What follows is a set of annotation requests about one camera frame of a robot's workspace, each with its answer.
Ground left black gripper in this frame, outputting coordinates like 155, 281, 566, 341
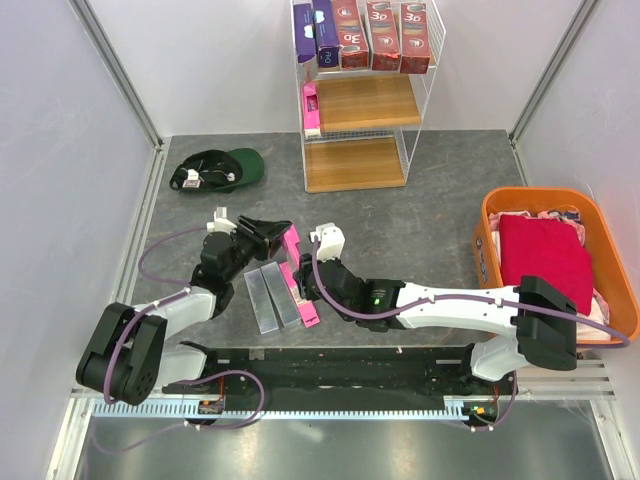
223, 214, 291, 282

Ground pink toothpaste box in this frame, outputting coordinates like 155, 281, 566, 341
279, 262, 320, 329
282, 225, 300, 272
302, 82, 321, 140

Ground purple toothpaste box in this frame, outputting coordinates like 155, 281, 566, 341
293, 3, 316, 65

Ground silver R&O toothpaste box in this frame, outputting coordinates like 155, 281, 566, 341
312, 0, 340, 68

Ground red toothpaste box silver side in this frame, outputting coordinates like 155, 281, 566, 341
331, 0, 369, 70

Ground red 3D toothpaste box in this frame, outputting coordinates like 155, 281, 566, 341
400, 3, 431, 75
366, 1, 401, 72

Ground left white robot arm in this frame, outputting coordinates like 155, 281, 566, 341
75, 216, 293, 406

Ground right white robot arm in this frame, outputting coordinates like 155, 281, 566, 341
294, 254, 577, 394

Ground silver toothpaste box right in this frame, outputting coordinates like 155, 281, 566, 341
260, 262, 301, 328

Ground silver toothpaste box left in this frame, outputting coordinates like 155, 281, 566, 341
244, 269, 279, 335

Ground green black baseball cap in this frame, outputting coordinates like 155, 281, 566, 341
169, 148, 266, 193

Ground red cloth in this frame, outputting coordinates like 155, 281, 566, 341
498, 215, 594, 316

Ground pink white clothes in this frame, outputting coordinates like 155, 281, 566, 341
489, 210, 610, 325

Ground orange plastic basket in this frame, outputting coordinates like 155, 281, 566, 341
471, 187, 639, 341

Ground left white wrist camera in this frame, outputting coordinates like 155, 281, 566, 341
206, 207, 237, 234

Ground white wire wooden shelf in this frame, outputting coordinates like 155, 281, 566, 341
291, 1, 446, 193

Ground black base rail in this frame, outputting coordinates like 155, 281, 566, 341
163, 347, 516, 410

